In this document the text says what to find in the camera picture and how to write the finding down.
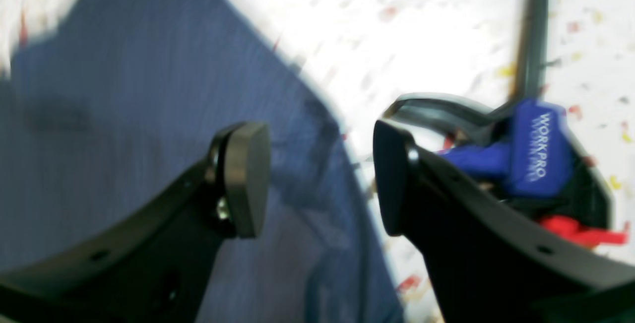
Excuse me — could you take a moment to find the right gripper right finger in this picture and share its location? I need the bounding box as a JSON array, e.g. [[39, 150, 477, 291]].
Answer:
[[373, 120, 635, 323]]

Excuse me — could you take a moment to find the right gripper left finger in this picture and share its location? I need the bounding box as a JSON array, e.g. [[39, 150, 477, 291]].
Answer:
[[1, 122, 271, 323]]

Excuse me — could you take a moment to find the dark blue T-shirt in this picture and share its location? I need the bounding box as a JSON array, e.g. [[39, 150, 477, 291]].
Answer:
[[1, 0, 403, 323]]

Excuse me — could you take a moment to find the blue black bar clamp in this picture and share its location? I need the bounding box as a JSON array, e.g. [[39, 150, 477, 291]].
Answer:
[[382, 0, 630, 248]]

